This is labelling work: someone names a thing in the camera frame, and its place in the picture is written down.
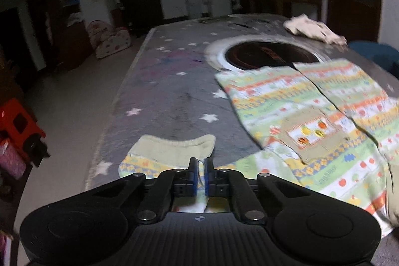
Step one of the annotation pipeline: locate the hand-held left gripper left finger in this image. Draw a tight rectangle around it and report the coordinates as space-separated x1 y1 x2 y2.
87 157 199 223

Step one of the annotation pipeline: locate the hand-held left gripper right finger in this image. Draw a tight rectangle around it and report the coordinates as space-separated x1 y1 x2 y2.
205 157 316 223

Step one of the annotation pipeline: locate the colourful patterned child's jacket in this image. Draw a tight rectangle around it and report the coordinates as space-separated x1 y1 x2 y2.
118 59 399 238

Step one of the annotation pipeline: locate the grey star-print table cover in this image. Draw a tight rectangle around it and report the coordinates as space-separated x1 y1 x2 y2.
84 13 399 266

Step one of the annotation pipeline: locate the round black induction cooktop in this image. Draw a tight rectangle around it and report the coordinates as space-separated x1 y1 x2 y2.
204 35 331 72

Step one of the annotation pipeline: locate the polka-dot play tent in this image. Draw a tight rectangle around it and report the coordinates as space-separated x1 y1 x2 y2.
87 20 131 59

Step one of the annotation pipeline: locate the white water dispenser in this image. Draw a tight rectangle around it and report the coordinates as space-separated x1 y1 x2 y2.
185 0 204 19

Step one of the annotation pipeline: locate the red plastic stool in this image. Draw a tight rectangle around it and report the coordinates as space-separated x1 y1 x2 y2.
0 98 47 157

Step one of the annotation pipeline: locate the cream garment with number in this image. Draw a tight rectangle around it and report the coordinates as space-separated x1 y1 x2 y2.
284 13 348 45

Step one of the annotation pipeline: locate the brown wooden desk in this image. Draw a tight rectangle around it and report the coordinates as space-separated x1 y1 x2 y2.
249 0 323 30

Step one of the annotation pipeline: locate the dark open shelf unit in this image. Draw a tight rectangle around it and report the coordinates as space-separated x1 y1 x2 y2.
0 0 91 73

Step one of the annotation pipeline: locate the blue sofa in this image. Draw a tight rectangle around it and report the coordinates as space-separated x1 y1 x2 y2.
347 40 399 80

